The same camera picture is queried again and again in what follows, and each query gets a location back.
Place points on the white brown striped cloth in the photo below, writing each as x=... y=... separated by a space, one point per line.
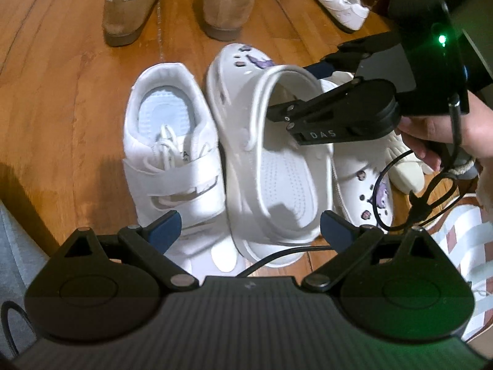
x=462 y=246

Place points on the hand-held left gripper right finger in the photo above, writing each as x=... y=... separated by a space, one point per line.
x=337 y=231

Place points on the person's right hand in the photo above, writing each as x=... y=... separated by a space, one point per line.
x=427 y=131

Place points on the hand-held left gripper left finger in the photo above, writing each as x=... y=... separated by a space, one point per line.
x=165 y=231

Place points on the tan fur-lined boot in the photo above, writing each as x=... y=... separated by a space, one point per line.
x=227 y=15
x=131 y=19

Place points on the grey cloth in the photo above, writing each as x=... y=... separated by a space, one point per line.
x=19 y=258

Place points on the white clog with purple charms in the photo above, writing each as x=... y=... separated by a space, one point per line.
x=354 y=185
x=277 y=185

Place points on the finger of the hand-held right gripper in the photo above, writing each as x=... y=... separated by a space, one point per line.
x=346 y=59
x=312 y=111

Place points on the white slide sandal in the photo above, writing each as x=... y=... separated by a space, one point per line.
x=408 y=173

